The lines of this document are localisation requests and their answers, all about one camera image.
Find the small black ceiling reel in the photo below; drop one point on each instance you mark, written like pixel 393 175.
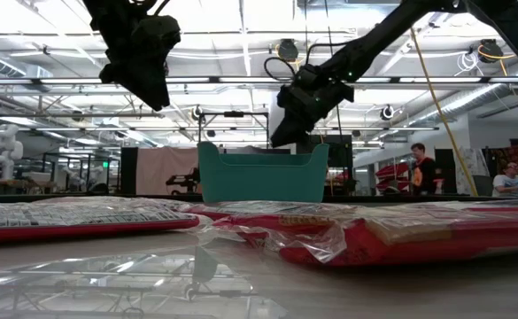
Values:
pixel 387 112
pixel 196 113

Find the white humanoid robot figure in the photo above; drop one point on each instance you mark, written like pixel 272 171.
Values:
pixel 4 148

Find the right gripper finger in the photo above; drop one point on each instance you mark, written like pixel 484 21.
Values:
pixel 289 133

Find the teal plastic basket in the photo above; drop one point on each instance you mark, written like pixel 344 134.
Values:
pixel 263 181

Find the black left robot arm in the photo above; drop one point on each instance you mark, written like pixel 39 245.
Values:
pixel 121 17

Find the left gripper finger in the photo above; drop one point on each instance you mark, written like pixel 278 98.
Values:
pixel 156 95

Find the black gantry frame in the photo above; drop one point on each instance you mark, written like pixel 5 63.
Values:
pixel 234 114

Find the white pillar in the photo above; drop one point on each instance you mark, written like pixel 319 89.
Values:
pixel 274 111

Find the person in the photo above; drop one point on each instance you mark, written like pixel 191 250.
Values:
pixel 423 173
pixel 508 184

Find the black background robot arm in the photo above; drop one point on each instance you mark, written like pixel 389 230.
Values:
pixel 183 181

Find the silver ceiling duct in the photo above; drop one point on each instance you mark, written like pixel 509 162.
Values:
pixel 471 99

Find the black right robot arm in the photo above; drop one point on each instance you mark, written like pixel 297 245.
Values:
pixel 387 31

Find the white patterned cloth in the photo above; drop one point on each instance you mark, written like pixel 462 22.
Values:
pixel 473 164

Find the black upright panel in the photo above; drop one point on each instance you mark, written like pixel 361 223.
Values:
pixel 129 170

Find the black table frame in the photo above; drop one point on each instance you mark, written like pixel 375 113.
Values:
pixel 2 197

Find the pink curtain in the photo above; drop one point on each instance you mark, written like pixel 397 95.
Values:
pixel 161 170

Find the red popcorn bag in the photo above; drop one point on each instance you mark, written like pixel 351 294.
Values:
pixel 396 248
pixel 64 221
pixel 258 207
pixel 506 204
pixel 409 206

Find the black overhead light bar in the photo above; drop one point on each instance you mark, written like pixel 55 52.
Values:
pixel 241 80

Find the black monitor screen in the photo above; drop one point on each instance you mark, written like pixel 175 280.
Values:
pixel 340 153

